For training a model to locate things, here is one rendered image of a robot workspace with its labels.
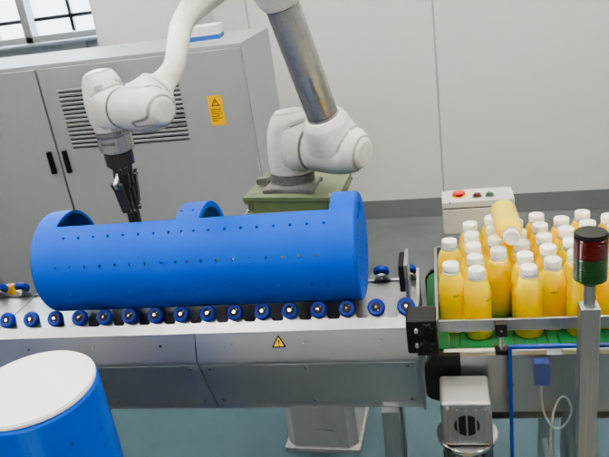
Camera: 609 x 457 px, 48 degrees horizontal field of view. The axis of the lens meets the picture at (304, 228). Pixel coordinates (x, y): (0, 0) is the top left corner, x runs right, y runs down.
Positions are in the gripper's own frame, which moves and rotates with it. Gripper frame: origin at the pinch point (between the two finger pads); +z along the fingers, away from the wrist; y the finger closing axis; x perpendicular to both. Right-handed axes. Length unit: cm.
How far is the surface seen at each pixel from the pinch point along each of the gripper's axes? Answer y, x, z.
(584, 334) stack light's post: 38, 109, 15
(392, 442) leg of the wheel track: 10, 65, 67
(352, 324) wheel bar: 12, 58, 27
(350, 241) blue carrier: 13, 60, 4
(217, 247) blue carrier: 12.5, 26.6, 3.5
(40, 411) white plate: 60, 0, 16
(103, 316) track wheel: 11.3, -10.4, 22.8
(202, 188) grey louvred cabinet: -151, -37, 44
